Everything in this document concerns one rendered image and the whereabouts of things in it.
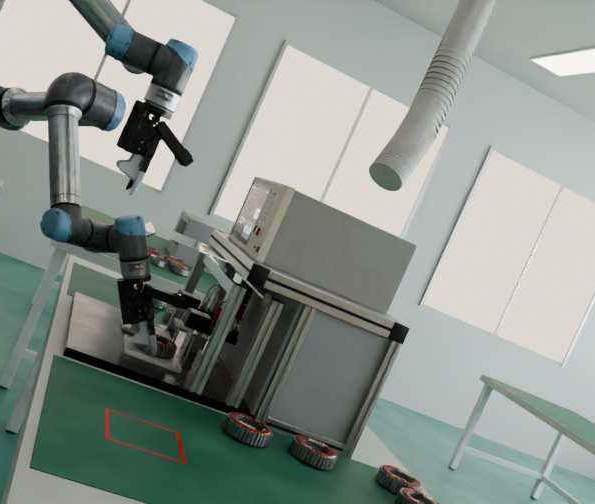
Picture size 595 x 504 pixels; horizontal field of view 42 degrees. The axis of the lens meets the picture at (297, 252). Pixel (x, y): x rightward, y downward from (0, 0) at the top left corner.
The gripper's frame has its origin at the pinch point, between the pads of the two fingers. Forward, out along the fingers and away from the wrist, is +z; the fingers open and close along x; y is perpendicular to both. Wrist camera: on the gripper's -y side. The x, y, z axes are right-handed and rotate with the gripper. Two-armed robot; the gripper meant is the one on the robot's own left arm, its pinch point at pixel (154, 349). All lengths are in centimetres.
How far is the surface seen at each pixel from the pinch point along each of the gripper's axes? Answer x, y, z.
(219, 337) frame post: 19.4, -14.9, -6.0
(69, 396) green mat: 46, 19, -7
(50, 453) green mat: 76, 21, -8
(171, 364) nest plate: 6.2, -3.5, 2.9
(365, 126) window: -472, -226, -38
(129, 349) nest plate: 6.5, 6.4, -2.9
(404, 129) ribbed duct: -115, -120, -46
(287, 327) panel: 19.0, -31.9, -5.7
